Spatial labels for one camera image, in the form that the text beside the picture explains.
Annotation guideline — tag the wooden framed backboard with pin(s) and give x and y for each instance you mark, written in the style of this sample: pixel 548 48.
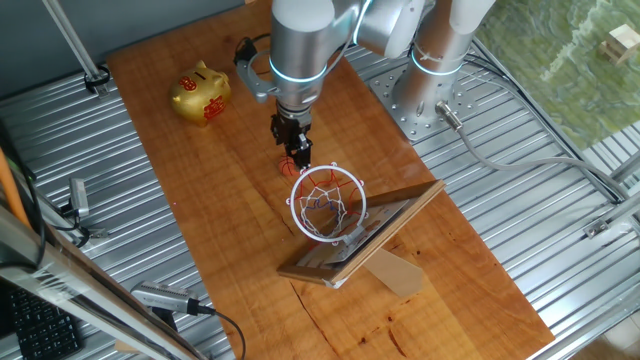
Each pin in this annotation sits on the wooden framed backboard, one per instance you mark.
pixel 305 275

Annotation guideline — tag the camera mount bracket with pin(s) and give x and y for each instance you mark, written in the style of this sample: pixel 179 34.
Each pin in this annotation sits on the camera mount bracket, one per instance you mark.
pixel 95 233

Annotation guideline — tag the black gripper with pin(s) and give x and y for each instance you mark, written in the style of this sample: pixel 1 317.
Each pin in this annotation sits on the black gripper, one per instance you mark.
pixel 291 127

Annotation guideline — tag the small silver camera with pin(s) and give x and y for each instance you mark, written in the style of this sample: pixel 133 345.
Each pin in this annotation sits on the small silver camera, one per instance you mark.
pixel 79 197

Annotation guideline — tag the metal frame bar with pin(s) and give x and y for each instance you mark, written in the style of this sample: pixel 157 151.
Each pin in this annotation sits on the metal frame bar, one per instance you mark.
pixel 75 290

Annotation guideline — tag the large wooden board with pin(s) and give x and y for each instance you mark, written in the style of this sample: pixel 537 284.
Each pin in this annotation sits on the large wooden board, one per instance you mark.
pixel 225 225

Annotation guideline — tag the gold piggy bank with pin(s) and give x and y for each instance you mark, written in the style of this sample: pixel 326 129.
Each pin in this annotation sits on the gold piggy bank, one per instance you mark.
pixel 197 95

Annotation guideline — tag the stacked wooden blocks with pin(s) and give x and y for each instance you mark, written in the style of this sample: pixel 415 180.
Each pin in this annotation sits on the stacked wooden blocks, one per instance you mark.
pixel 620 42

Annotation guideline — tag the black keyboard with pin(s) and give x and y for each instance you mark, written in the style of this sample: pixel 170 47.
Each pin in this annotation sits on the black keyboard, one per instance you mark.
pixel 40 330

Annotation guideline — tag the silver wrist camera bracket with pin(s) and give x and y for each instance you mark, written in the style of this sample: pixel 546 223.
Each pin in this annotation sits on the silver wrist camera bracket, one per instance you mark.
pixel 255 82

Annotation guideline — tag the orange pole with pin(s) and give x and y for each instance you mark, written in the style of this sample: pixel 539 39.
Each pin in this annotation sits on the orange pole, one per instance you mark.
pixel 10 190

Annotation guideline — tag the beige cardboard backboard stand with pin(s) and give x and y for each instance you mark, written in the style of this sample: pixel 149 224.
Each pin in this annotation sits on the beige cardboard backboard stand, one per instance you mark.
pixel 395 272

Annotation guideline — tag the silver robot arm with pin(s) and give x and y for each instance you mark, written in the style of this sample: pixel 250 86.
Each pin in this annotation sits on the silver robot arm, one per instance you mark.
pixel 300 45

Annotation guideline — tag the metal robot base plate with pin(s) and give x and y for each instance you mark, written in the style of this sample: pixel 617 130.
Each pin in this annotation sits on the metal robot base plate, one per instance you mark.
pixel 415 127

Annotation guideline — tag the white hoop with net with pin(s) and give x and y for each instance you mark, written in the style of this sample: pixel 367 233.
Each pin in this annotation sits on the white hoop with net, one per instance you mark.
pixel 293 205

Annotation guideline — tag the small orange basketball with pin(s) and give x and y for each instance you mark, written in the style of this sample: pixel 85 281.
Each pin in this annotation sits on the small orange basketball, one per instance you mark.
pixel 286 167

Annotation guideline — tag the metal corner bracket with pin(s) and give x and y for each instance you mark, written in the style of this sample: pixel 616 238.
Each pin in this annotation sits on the metal corner bracket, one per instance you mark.
pixel 596 228

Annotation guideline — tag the aluminium pole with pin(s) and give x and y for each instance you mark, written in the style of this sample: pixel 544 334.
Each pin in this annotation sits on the aluminium pole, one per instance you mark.
pixel 70 35

